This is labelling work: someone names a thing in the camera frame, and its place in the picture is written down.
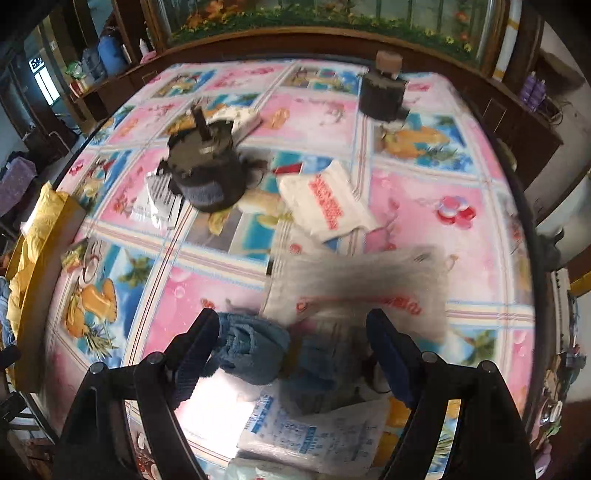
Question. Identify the clear packet black print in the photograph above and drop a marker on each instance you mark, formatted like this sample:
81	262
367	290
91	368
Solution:
164	198

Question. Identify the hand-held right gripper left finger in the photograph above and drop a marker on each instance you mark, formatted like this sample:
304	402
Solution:
191	369

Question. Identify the white tissue packet red print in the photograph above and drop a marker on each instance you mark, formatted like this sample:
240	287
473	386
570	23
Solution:
328	203

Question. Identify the white bottle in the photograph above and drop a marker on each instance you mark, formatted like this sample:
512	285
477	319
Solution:
144	46

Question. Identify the small red card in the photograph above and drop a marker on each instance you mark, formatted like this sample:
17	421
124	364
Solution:
288	170

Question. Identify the purple spray can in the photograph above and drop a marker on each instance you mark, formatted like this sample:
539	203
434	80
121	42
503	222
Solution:
540	94
527	92

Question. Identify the framed flower painting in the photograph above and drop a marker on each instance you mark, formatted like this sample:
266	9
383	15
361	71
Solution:
323	14

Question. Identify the large white packet red print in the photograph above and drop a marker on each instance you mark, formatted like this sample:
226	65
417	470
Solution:
351	286

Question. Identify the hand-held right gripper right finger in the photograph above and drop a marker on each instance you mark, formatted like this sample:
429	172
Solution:
392	360

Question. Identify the bright window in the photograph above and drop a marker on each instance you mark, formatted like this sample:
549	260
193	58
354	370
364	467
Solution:
46	83

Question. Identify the blue bottle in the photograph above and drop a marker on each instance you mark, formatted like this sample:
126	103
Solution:
113	53

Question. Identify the dark wooden cabinet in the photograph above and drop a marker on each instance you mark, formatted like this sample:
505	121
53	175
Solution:
531	138

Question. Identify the yellow cloth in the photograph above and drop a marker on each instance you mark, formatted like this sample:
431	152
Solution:
37	240

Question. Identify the small blue towel yellow band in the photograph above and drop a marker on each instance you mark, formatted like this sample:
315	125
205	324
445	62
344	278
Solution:
249	350

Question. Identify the purple cloth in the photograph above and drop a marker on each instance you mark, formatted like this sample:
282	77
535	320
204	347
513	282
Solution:
16	184

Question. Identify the clear ice pack blue print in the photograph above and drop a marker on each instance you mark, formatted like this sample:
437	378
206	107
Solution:
314	438

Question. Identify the white yellow striped roll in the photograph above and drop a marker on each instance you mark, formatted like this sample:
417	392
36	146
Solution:
502	41

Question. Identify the white flat packet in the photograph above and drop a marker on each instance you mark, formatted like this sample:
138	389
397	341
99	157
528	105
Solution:
244	121

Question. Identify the pink printed tablecloth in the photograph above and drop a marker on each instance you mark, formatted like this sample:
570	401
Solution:
461	258

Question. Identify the white wipes packet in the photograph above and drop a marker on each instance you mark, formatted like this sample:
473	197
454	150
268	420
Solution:
258	470

